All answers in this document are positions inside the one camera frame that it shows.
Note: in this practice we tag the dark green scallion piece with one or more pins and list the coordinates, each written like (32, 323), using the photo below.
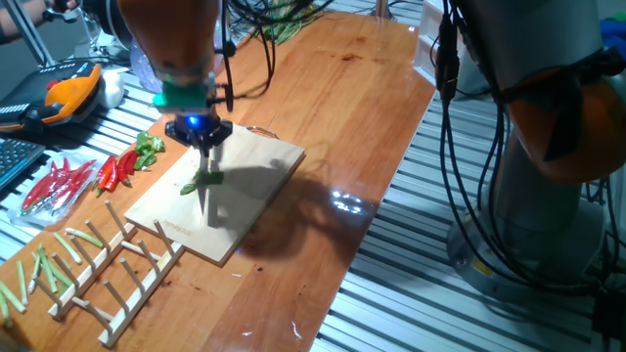
(47, 269)

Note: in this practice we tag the clear pack of red chilies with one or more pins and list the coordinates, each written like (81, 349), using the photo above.
(49, 190)

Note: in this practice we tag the split open green pepper piece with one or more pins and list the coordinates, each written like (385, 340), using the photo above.
(157, 144)

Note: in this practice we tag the green chili pepper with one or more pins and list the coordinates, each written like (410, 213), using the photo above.
(212, 177)

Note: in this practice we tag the thin pale scallion piece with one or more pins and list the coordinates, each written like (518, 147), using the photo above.
(48, 289)

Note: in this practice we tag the green scallion stalk bundle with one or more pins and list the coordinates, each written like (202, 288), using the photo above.
(293, 27)

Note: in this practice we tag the short pale scallion piece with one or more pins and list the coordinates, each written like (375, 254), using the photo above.
(66, 264)

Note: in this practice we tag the aluminium frame post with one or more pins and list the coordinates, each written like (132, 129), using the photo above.
(383, 7)
(29, 31)

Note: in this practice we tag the blue plastic bag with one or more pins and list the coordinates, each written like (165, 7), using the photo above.
(611, 29)

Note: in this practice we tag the black computer keyboard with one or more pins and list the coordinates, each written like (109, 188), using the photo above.
(17, 159)

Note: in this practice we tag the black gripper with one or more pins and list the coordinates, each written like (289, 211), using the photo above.
(195, 124)

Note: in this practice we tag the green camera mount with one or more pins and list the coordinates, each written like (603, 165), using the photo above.
(183, 98)

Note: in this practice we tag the wooden peg dish rack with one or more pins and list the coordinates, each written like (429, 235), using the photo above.
(108, 338)

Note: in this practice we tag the bare person forearm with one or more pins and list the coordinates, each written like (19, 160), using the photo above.
(22, 19)

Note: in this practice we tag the purple plastic bag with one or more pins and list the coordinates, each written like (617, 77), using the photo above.
(144, 68)

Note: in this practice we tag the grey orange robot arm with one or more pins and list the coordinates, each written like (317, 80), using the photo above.
(166, 34)

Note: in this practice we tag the pale green scallion piece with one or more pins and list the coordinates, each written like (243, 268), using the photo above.
(34, 274)
(4, 308)
(67, 248)
(58, 275)
(22, 283)
(12, 296)
(83, 236)

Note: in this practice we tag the red chili pepper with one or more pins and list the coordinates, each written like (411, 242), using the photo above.
(102, 173)
(111, 181)
(123, 171)
(132, 161)

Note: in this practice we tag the wooden cutting board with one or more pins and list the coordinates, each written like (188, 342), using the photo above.
(161, 215)

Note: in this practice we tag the orange black teach pendant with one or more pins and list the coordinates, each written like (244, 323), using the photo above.
(68, 95)

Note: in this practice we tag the green pepper piece with stem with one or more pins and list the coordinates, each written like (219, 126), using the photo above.
(143, 142)

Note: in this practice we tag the black power box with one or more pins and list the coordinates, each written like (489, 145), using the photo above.
(609, 313)

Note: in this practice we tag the person hand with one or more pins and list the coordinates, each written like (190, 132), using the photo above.
(63, 5)

